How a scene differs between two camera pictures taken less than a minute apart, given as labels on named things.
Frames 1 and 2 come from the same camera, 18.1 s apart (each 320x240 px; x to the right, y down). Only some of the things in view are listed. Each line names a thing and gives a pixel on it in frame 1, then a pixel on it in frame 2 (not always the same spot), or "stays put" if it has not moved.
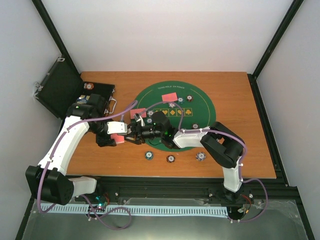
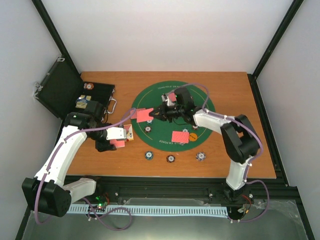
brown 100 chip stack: [170, 158] stays put
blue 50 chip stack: [149, 155] stays put
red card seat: [169, 97] stays put
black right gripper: [135, 130] to [162, 111]
